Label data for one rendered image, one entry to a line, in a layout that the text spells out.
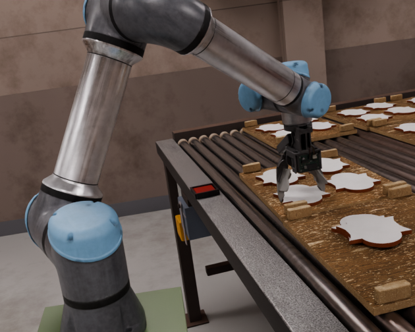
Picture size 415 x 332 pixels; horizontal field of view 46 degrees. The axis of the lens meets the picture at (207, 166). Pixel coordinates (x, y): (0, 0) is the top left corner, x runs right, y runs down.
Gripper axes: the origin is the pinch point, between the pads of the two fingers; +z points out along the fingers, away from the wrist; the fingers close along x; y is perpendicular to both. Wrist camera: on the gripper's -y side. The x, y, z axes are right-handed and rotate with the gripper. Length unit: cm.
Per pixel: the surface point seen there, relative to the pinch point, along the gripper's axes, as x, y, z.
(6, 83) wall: -123, -272, -25
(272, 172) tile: -0.9, -21.3, -0.5
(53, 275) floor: -105, -181, 93
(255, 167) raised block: -3.9, -28.6, -0.9
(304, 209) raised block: -4.5, 13.9, -1.6
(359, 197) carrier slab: 12.6, 8.0, 0.6
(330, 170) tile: 14.5, -13.2, -0.4
